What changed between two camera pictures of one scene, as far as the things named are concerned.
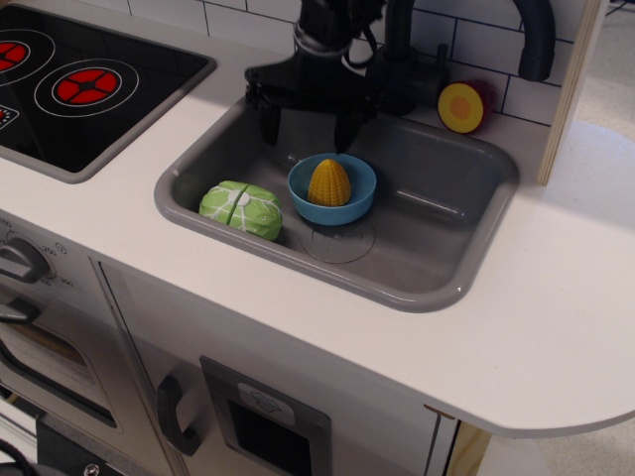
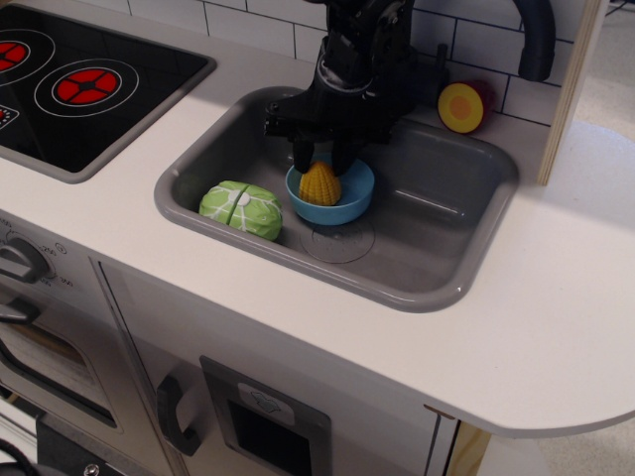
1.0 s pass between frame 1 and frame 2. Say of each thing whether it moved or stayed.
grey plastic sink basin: stayed
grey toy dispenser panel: stayed
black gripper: moved
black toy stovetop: stayed
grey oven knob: stayed
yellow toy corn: moved
